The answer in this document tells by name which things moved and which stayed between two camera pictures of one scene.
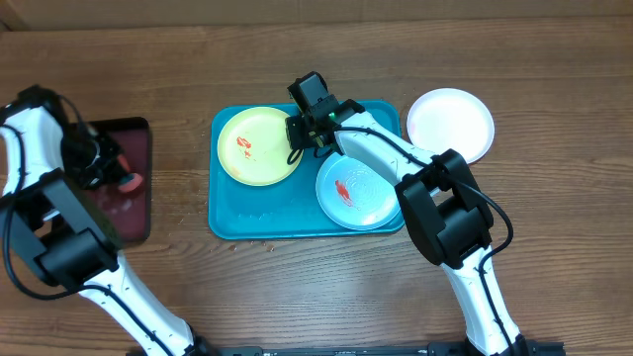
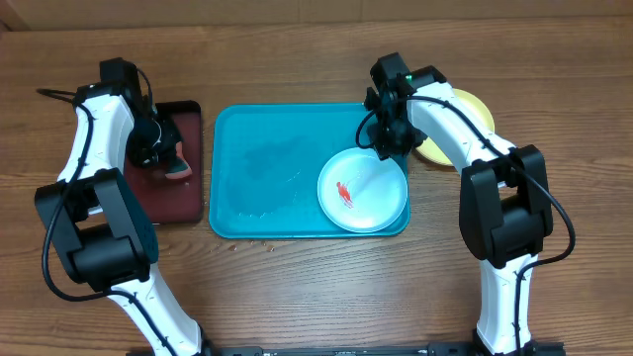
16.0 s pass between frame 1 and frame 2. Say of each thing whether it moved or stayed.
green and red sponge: moved
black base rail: stayed
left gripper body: moved
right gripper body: moved
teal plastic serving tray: stayed
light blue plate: stayed
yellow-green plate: moved
